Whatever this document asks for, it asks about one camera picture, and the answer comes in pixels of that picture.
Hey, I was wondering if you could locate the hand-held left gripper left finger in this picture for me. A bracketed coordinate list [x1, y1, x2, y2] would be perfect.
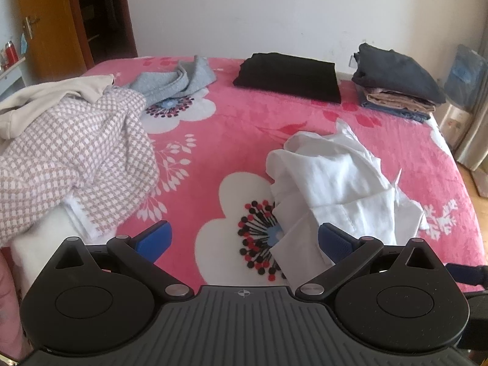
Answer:
[49, 220, 193, 301]

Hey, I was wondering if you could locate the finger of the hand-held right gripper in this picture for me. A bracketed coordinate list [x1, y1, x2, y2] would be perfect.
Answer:
[444, 262, 488, 286]

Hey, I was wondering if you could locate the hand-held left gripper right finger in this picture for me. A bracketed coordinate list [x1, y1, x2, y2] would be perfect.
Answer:
[295, 222, 445, 301]

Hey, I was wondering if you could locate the white shirt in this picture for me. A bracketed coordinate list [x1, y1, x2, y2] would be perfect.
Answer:
[266, 119, 433, 281]

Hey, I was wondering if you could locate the white fluffy garment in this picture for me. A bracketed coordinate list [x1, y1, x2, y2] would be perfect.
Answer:
[9, 194, 120, 290]

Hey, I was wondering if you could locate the pink white checked garment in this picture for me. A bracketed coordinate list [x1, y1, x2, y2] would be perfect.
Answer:
[0, 87, 160, 250]

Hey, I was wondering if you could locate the pink floral blanket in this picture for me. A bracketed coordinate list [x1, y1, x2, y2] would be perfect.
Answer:
[80, 56, 484, 287]

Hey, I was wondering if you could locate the beige curtain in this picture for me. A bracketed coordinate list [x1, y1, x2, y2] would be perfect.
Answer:
[455, 95, 488, 170]

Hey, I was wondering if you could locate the blue folded garment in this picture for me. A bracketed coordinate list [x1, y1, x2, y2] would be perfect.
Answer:
[358, 99, 433, 124]

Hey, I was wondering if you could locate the cream printed box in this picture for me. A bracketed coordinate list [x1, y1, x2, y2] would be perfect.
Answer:
[438, 104, 475, 151]

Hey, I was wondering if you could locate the beige folded garment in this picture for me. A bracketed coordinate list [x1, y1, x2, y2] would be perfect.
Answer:
[362, 88, 436, 114]

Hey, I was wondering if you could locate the grey-blue knit garment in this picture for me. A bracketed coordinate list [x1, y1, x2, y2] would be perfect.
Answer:
[127, 55, 217, 106]

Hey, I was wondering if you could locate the pink fleece garment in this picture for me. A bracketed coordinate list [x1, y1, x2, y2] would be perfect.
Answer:
[0, 249, 23, 355]

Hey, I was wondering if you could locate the black folded garment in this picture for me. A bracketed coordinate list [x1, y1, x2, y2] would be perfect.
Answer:
[233, 51, 342, 104]

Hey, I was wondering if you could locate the dark grey folded garment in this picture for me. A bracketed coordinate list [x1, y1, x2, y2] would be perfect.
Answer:
[351, 43, 447, 104]

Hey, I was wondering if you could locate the cream garment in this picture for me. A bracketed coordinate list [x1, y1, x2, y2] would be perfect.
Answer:
[0, 74, 115, 142]

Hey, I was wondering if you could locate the blue plastic bag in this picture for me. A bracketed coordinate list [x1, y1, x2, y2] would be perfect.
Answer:
[444, 44, 485, 111]

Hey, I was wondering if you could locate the white side table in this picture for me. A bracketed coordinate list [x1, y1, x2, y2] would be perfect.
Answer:
[0, 55, 27, 96]

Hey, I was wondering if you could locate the red bottle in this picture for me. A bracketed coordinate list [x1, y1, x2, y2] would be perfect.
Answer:
[3, 40, 18, 65]

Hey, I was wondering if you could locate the wooden door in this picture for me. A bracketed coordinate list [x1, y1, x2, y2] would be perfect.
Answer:
[14, 0, 94, 84]

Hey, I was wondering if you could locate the metal door handle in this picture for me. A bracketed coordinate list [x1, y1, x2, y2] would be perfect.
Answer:
[22, 15, 41, 41]

